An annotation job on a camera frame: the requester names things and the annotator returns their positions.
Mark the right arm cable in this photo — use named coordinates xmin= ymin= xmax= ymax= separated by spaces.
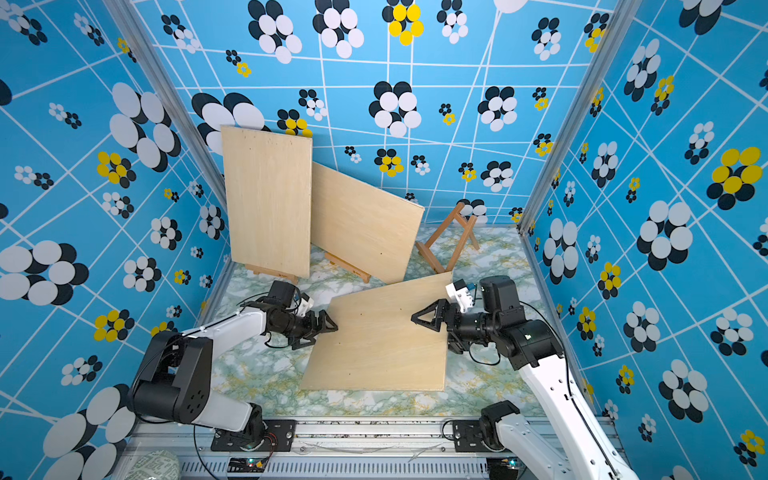
xmin=467 ymin=299 xmax=619 ymax=480

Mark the left aluminium corner post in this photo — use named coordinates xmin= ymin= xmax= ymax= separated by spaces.
xmin=101 ymin=0 xmax=247 ymax=226

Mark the wooden easel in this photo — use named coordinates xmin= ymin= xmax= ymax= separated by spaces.
xmin=415 ymin=201 xmax=481 ymax=275
xmin=245 ymin=264 xmax=298 ymax=285
xmin=324 ymin=252 xmax=371 ymax=284

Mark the circuit board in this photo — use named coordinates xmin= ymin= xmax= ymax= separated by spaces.
xmin=227 ymin=457 xmax=269 ymax=476
xmin=486 ymin=458 xmax=520 ymax=480

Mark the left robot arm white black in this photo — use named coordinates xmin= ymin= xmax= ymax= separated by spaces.
xmin=129 ymin=281 xmax=338 ymax=451

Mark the right circuit board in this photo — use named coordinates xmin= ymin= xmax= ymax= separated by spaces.
xmin=486 ymin=458 xmax=520 ymax=480

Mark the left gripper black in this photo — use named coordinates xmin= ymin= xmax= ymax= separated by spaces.
xmin=277 ymin=309 xmax=340 ymax=349

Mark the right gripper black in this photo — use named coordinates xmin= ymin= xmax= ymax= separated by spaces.
xmin=413 ymin=300 xmax=500 ymax=350

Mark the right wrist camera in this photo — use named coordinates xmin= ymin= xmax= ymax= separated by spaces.
xmin=446 ymin=279 xmax=475 ymax=314

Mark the plywood board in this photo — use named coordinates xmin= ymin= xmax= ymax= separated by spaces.
xmin=310 ymin=163 xmax=424 ymax=284
xmin=222 ymin=126 xmax=313 ymax=277
xmin=300 ymin=272 xmax=453 ymax=391

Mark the right aluminium corner post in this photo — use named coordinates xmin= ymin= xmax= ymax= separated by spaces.
xmin=519 ymin=0 xmax=642 ymax=234

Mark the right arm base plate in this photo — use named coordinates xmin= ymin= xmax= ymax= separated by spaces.
xmin=449 ymin=419 xmax=500 ymax=453

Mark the aluminium corner post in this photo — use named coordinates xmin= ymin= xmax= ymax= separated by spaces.
xmin=519 ymin=0 xmax=642 ymax=234
xmin=101 ymin=0 xmax=247 ymax=226

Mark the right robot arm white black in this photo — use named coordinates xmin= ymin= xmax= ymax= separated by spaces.
xmin=411 ymin=276 xmax=637 ymax=479

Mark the aluminium front rail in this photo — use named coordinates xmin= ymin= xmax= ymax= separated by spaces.
xmin=113 ymin=415 xmax=637 ymax=480

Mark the left circuit board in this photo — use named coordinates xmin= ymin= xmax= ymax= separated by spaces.
xmin=227 ymin=457 xmax=269 ymax=476

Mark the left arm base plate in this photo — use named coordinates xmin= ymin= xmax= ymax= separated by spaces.
xmin=210 ymin=419 xmax=297 ymax=453

